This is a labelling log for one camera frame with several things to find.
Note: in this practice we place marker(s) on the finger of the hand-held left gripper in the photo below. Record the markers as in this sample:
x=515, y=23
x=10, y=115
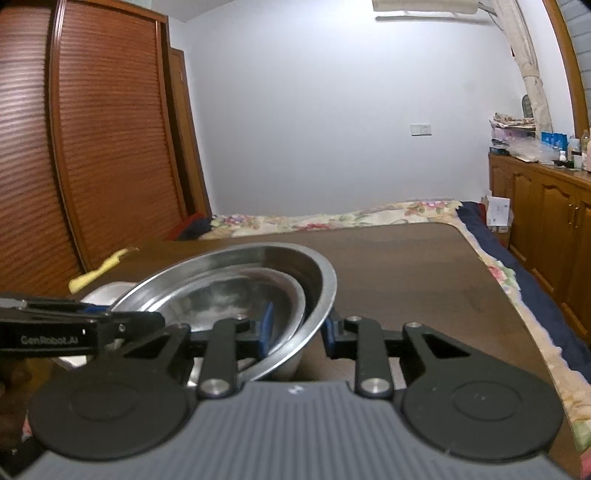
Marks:
x=134, y=325
x=55, y=309

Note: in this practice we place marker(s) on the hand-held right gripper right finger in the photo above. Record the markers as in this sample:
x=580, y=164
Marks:
x=328, y=334

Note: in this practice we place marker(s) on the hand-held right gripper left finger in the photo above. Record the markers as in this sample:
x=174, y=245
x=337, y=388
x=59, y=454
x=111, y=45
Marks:
x=267, y=328

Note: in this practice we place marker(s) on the large steel bowl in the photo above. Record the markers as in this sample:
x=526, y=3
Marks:
x=323, y=281

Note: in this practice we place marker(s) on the medium steel bowl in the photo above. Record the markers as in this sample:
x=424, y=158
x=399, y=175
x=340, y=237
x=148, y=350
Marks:
x=217, y=304

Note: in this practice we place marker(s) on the yellow plush toy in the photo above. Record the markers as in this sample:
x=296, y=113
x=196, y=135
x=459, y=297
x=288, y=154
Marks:
x=99, y=272

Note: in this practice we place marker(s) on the red and navy cloth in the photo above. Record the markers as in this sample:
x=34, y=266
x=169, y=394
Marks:
x=194, y=226

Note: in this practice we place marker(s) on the floral blanket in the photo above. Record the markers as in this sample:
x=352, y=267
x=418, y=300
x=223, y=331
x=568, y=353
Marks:
x=392, y=214

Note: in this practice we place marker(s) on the wooden louvered wardrobe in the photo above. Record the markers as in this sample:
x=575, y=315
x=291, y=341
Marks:
x=92, y=138

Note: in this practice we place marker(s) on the navy blue bedsheet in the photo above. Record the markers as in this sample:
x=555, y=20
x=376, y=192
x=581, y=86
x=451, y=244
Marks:
x=508, y=258

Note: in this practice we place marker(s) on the white box on floor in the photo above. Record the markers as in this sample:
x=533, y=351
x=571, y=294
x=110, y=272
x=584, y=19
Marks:
x=497, y=213

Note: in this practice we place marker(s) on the wooden cabinet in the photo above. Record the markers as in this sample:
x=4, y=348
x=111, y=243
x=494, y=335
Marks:
x=545, y=221

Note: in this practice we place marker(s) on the clear plastic bag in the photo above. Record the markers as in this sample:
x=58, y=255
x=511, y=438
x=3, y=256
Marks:
x=528, y=150

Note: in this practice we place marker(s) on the blue printed box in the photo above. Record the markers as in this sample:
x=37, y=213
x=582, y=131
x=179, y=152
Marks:
x=554, y=139

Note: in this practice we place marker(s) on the small grey-green fan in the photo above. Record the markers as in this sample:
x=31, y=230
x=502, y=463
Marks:
x=526, y=107

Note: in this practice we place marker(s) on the beige patterned curtain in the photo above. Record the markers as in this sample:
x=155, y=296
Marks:
x=526, y=60

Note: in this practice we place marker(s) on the white air conditioner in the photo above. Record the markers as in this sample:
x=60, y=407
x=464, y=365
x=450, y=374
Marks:
x=425, y=7

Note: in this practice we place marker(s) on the grey window blind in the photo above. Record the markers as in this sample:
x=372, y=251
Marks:
x=581, y=37

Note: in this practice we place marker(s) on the white wall switch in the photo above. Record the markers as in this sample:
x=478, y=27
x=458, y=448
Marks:
x=420, y=129

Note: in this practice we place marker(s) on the wooden window frame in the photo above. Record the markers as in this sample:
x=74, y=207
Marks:
x=570, y=69

